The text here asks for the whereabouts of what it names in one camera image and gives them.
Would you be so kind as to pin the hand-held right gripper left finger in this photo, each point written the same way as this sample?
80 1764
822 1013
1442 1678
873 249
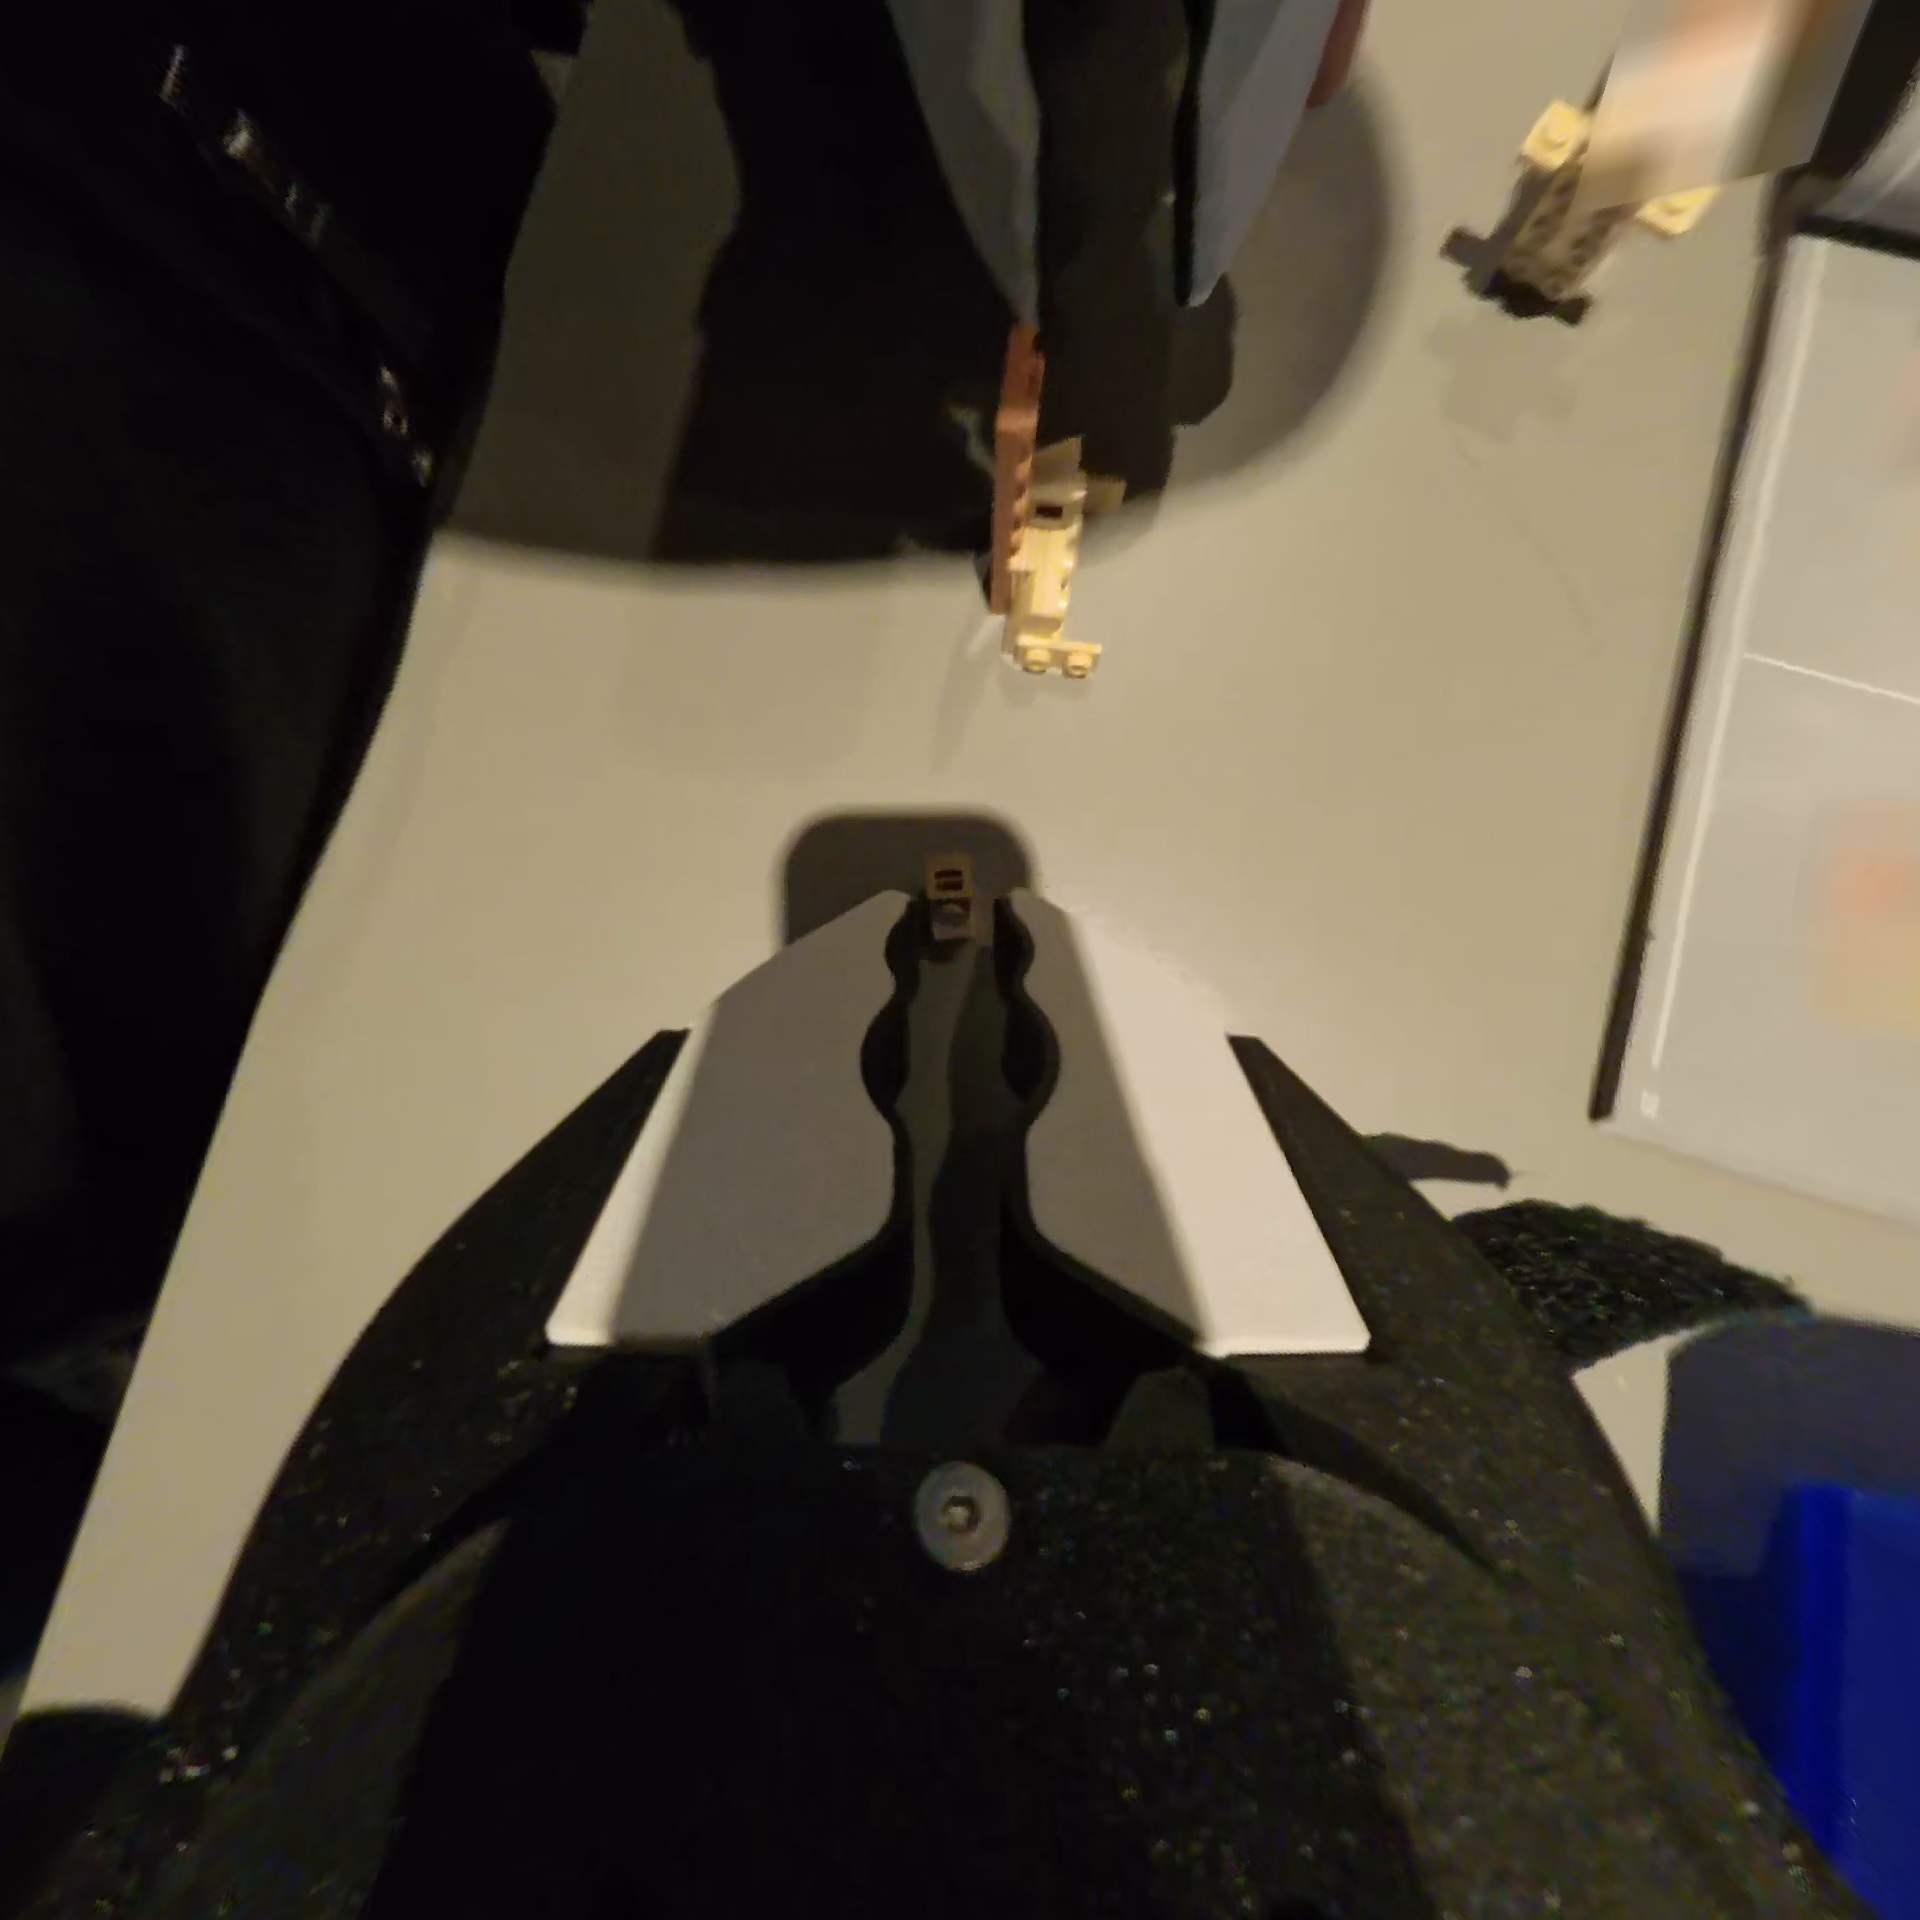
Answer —
751 1172

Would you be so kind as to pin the grey desk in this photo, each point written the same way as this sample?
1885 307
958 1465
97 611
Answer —
1350 676

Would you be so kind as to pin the tan brick assembly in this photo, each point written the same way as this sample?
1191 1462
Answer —
1044 585

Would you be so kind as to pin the small tan brick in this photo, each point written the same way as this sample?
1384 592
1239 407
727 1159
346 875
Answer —
949 901

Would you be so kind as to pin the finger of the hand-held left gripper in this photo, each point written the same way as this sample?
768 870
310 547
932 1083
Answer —
975 105
1254 120

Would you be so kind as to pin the orange and tan brick model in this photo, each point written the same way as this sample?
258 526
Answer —
1545 224

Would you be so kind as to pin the blue plastic bin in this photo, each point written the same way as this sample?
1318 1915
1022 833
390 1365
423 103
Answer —
1830 1651

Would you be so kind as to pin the grey instruction booklet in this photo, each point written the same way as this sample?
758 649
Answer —
1800 600

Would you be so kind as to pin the person's left hand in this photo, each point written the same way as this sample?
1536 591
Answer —
1340 44

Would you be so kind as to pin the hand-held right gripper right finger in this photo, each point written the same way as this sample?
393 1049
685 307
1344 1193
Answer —
1184 1201

